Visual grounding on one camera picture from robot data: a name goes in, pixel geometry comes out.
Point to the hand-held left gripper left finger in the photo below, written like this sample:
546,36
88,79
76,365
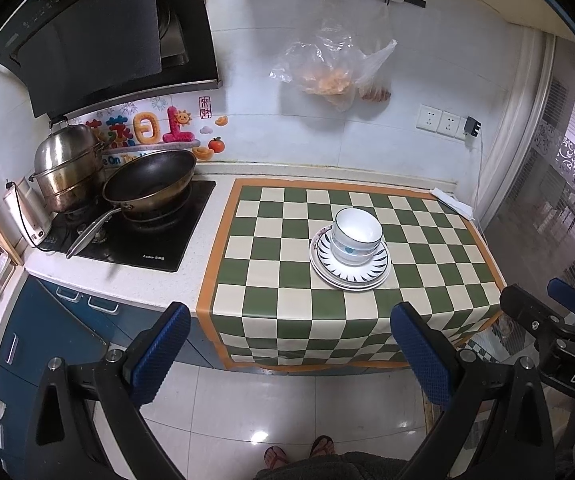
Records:
162,355

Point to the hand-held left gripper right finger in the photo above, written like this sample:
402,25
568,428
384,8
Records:
417,355

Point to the blue leaf-patterned plate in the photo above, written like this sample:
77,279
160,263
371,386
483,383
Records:
367,271

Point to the white bowl blue heart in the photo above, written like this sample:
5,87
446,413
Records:
350,259

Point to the white bowl blue rim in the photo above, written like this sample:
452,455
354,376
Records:
357,225

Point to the floral-rimmed white plate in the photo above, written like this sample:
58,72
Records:
319,236

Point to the patterned glass door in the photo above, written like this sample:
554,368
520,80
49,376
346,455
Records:
557,185

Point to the black gas stove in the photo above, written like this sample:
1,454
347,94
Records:
167,242

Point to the blue kitchen cabinet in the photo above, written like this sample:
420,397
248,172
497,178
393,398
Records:
52,330

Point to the person's right foot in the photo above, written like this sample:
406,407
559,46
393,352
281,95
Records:
322,446

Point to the person's foot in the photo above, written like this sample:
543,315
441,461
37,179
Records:
322,446
275,457

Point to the white folded cloth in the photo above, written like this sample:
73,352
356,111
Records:
450,201

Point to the green checkered mat orange border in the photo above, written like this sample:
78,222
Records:
267,270

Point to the person's dark clothing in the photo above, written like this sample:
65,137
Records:
327,467

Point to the person's left foot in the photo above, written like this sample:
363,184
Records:
275,457

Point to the dark wok pan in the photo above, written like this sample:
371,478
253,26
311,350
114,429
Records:
152,175

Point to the black plug charger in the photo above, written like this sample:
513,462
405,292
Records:
472,126

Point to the white electric kettle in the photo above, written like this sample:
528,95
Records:
25,210

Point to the stainless steel steamer pot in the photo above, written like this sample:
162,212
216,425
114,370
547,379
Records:
67,160

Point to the small clear plastic bag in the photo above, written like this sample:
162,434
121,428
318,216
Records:
375,91

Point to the clear plastic bag orange snacks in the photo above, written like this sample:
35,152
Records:
327,75

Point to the black range hood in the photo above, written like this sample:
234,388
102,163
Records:
92,35

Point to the white wall socket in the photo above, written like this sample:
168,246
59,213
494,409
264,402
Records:
428,118
451,124

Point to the colourful wall sticker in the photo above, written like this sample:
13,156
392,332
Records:
147,127

